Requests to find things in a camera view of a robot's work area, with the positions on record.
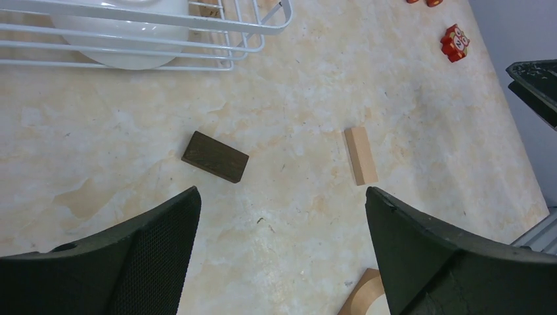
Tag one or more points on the plain white bowl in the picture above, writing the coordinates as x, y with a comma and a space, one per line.
115, 46

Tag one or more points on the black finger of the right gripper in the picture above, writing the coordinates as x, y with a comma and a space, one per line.
534, 82

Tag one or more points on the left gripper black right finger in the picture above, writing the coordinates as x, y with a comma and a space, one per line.
429, 266

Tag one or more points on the light wooden block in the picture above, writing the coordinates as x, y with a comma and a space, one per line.
361, 157

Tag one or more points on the white wire dish rack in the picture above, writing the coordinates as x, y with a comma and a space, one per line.
220, 32

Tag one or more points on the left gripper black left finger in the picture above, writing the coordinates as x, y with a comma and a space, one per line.
135, 267

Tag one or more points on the dark brown wooden block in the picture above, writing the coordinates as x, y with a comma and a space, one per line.
215, 157

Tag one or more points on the arched wooden block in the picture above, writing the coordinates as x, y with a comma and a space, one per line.
367, 297

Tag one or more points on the red owl number toy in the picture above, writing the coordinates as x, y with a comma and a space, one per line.
454, 44

